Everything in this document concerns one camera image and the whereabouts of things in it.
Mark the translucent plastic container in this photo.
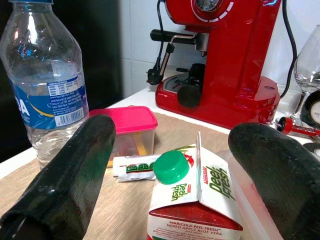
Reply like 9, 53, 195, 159
216, 149, 285, 240

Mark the clear blue label water bottle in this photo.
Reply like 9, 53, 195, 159
0, 0, 90, 171

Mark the green cap juice carton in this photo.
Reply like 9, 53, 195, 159
146, 131, 244, 240

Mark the white green print sachet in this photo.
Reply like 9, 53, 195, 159
112, 154, 161, 183

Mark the pink lid plastic container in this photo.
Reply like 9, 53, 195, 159
89, 105, 159, 157

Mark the brown woven placemat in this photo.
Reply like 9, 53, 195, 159
0, 112, 236, 240

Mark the black round lid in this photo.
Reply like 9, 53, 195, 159
302, 142, 320, 158

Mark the red handled tool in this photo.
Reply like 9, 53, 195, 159
275, 116, 320, 139

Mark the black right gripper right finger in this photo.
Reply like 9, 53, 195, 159
228, 122, 320, 240

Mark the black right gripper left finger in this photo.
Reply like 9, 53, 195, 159
0, 114, 117, 240

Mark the black appliance cable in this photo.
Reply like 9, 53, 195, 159
279, 0, 300, 99

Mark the red espresso machine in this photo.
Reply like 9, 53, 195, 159
149, 0, 282, 130

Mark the clear wine glass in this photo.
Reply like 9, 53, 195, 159
291, 23, 320, 123

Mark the black round tin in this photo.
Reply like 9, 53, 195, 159
299, 91, 320, 130

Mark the black cable with plug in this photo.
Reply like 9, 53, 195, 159
146, 0, 166, 86

